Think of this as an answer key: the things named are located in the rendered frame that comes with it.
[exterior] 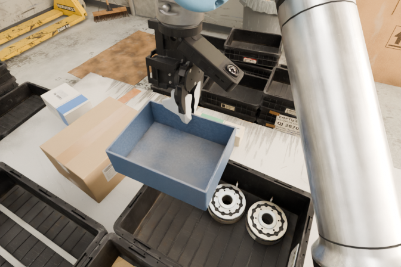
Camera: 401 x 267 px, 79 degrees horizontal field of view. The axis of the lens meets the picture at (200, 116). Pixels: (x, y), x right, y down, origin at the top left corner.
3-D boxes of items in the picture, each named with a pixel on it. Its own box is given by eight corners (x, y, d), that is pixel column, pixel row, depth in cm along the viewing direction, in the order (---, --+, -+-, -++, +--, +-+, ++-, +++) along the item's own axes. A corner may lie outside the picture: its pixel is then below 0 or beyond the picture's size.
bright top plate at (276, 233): (289, 209, 65) (289, 208, 65) (283, 247, 59) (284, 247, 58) (252, 196, 68) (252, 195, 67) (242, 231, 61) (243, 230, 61)
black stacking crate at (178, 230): (302, 216, 69) (316, 197, 61) (272, 342, 50) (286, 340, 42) (181, 160, 82) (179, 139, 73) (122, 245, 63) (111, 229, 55)
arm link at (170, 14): (213, -11, 38) (188, 3, 32) (211, 19, 41) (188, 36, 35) (171, -18, 40) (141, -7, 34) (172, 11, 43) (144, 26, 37)
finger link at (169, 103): (167, 115, 54) (166, 79, 48) (191, 124, 52) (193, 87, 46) (160, 123, 52) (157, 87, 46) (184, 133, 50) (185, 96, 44)
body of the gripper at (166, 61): (169, 68, 51) (166, 8, 43) (206, 79, 48) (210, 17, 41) (147, 86, 46) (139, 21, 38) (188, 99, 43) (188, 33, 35)
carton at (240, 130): (186, 128, 106) (185, 118, 102) (192, 118, 110) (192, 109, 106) (238, 146, 99) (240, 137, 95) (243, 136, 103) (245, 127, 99)
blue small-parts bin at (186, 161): (233, 148, 53) (237, 127, 48) (206, 211, 43) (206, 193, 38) (154, 120, 58) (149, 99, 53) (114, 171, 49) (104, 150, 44)
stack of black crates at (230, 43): (274, 84, 217) (287, 36, 184) (265, 107, 196) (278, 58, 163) (230, 72, 230) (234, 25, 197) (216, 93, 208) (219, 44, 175)
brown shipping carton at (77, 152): (99, 204, 83) (82, 179, 71) (59, 172, 91) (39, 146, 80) (157, 145, 100) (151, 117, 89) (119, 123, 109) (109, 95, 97)
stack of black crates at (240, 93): (261, 114, 191) (270, 79, 166) (250, 142, 172) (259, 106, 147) (214, 100, 202) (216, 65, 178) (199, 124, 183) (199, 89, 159)
